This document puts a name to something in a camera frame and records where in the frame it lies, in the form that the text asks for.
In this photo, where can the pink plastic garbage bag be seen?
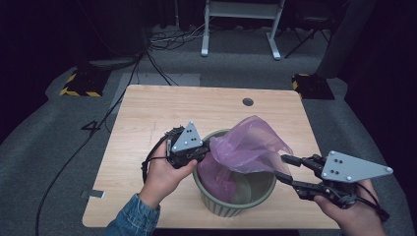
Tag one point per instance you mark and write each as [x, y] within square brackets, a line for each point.
[249, 146]

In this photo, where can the black tripod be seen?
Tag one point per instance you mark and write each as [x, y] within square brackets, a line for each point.
[308, 36]

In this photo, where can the dark round table grommet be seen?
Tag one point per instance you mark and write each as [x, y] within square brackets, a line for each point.
[248, 102]

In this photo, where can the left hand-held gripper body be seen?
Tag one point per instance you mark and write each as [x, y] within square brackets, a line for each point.
[187, 139]

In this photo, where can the green ribbed plastic bin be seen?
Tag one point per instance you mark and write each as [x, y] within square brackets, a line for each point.
[229, 208]

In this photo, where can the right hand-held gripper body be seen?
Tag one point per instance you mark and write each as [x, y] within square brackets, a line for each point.
[347, 168]

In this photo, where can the yellow black striped stand base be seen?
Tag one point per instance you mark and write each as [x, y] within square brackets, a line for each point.
[83, 83]
[313, 87]

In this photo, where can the person's left hand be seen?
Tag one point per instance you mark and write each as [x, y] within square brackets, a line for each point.
[164, 182]

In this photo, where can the grey tape strip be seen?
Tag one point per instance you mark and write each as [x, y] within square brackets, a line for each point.
[93, 194]

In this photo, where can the white metal desk frame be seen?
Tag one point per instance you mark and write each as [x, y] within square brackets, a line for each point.
[242, 10]

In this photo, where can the person's right hand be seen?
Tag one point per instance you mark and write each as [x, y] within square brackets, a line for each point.
[357, 219]

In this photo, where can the grey padded column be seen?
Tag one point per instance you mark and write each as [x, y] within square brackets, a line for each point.
[347, 36]

